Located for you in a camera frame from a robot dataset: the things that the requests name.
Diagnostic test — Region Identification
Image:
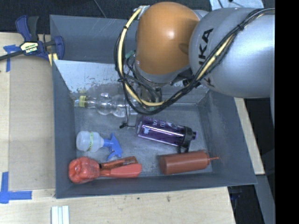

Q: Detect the purple bottle with black cap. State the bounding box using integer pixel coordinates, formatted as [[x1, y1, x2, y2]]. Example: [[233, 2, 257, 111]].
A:
[[136, 115, 199, 149]]

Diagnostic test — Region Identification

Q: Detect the clear plastic bottle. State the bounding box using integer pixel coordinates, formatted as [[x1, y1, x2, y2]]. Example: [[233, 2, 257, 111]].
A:
[[74, 91, 139, 118]]

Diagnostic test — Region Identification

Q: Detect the grey metal bin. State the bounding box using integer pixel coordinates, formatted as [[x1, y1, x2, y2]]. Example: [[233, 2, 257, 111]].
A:
[[49, 14, 258, 199]]

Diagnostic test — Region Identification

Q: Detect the red-brown squeeze bottle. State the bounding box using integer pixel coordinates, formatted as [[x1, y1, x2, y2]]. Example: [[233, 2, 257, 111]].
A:
[[159, 149, 220, 175]]

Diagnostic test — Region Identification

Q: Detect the white spray bottle blue trigger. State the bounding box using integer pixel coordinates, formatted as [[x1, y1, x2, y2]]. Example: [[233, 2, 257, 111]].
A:
[[76, 130, 123, 161]]

